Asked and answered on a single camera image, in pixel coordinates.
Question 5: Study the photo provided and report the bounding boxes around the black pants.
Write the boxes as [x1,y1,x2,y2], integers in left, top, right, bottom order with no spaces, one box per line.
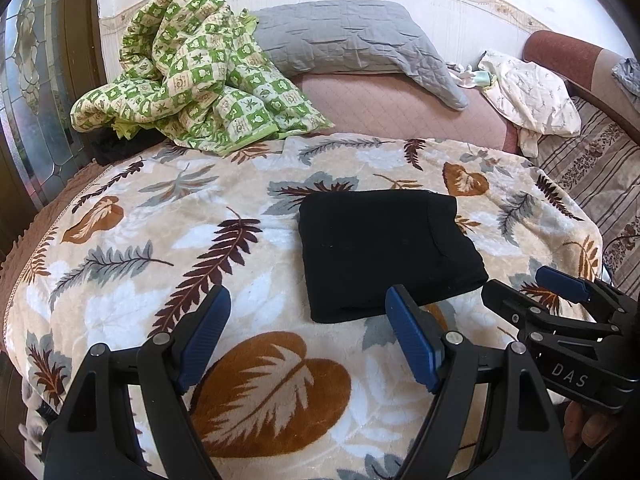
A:
[298,190,488,324]

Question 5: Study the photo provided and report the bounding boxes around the person's right hand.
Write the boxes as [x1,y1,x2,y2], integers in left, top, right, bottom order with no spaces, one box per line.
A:
[563,401,617,456]

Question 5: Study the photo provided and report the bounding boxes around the beige leaf pattern blanket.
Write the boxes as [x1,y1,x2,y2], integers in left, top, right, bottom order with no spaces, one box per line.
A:
[1,133,602,479]

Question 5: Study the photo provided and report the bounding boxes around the striped brown bed cover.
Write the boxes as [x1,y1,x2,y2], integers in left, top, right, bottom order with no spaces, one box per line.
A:
[534,96,640,298]

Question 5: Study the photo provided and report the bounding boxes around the cream patterned pillow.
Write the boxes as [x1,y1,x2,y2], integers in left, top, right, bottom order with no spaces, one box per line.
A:
[478,50,582,158]

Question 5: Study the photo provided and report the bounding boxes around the reddish brown headboard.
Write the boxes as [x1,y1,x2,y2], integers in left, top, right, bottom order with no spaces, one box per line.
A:
[522,30,639,143]

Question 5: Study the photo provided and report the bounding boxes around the grey cloth on headboard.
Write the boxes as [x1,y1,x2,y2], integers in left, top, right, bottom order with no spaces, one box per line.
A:
[612,58,640,106]

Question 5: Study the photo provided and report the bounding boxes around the pink mattress sheet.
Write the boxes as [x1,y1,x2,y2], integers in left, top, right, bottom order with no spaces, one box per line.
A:
[292,74,518,154]

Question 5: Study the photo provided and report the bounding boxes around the green checkered quilt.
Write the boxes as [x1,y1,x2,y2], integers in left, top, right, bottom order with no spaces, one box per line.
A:
[70,0,333,156]

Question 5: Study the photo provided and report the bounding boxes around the grey quilted pillow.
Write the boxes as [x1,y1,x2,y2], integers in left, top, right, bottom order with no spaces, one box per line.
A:
[253,0,469,112]

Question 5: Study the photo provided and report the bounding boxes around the stained glass wooden door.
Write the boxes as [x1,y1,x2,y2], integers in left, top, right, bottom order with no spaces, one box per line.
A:
[1,0,105,222]

